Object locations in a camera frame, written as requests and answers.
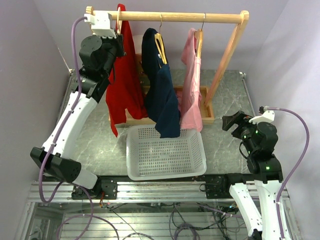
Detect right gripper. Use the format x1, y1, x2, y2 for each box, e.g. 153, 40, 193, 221
222, 110, 259, 154

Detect light wooden hanger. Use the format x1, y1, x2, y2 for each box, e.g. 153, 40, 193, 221
116, 7, 123, 35

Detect yellow wooden hanger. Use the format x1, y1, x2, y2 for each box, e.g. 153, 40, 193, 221
154, 12, 167, 65

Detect red t shirt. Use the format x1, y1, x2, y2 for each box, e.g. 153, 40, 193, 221
105, 20, 148, 137

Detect navy blue t shirt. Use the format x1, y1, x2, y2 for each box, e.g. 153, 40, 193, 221
141, 28, 181, 138

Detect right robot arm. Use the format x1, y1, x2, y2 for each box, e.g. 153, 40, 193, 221
220, 111, 292, 240

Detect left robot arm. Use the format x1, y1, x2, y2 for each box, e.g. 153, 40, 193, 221
30, 34, 125, 199

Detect pink t shirt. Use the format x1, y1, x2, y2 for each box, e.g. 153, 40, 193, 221
176, 28, 203, 132

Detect wooden hanger with pink shirt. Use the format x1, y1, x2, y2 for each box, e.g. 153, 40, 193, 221
194, 13, 206, 58

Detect white orange yellow drawer unit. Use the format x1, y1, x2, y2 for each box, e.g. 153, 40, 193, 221
132, 34, 143, 54

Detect white plastic basket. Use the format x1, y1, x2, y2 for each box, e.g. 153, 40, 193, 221
126, 124, 207, 181

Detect wooden clothes rack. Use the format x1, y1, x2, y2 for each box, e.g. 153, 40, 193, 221
85, 6, 250, 125

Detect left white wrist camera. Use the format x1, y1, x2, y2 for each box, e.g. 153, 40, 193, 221
84, 11, 117, 39

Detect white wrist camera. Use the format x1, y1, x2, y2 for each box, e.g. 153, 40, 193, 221
84, 11, 117, 39
248, 106, 275, 124

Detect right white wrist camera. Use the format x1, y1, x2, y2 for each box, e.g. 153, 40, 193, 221
248, 106, 275, 124

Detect floor cable bundle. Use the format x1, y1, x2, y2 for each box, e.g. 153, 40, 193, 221
57, 199, 253, 240

